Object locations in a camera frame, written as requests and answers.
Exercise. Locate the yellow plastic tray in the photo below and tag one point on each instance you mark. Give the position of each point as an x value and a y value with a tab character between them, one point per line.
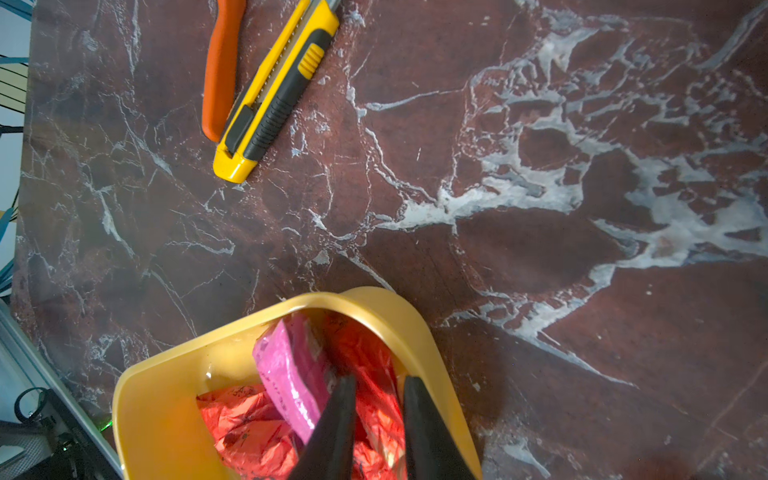
159	432

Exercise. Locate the red tea bag in tray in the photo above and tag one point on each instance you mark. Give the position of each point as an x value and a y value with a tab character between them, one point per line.
379	445

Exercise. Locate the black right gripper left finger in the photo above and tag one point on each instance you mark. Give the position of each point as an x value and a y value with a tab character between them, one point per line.
329	453

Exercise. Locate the orange handled pliers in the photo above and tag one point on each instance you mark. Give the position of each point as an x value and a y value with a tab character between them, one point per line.
221	68

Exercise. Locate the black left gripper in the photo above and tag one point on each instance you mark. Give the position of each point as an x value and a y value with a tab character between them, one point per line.
46	441

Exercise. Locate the small pink tea bag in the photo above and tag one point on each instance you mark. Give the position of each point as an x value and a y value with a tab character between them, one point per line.
296	372

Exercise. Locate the crumpled red tea bag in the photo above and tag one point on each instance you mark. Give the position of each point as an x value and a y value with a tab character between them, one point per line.
249	433

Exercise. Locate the yellow black utility knife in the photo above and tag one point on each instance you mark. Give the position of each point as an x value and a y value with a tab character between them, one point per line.
261	110

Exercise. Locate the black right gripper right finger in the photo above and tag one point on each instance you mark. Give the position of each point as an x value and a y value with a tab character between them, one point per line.
431	452

